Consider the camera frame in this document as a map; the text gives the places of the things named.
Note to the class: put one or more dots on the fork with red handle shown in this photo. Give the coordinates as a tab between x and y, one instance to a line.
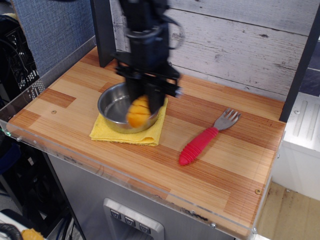
195	147

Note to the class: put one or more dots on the black right support post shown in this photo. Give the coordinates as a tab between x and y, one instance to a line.
302	68

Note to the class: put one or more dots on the black plastic crate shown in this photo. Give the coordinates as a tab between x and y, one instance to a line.
18	70

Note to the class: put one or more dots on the yellow folded cloth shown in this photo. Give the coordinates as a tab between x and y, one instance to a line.
148	137

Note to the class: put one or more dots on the black support post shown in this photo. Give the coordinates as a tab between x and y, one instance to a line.
104	31
302	68

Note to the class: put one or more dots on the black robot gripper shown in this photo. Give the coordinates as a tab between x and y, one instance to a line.
146	70

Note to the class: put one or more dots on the white appliance on right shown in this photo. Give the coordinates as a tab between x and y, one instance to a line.
297	165

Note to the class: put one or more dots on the clear acrylic guard rail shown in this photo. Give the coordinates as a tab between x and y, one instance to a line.
225	184

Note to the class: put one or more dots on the black left support post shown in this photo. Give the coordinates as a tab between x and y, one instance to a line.
104	31

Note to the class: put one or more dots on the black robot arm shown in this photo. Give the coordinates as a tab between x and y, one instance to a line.
152	35

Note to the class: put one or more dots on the silver toy fridge cabinet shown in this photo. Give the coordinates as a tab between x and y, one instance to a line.
108	205

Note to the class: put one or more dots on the yellow plush fish toy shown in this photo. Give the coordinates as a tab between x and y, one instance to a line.
139	112

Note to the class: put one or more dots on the stainless steel sauce pan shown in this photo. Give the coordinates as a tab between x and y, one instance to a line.
113	105

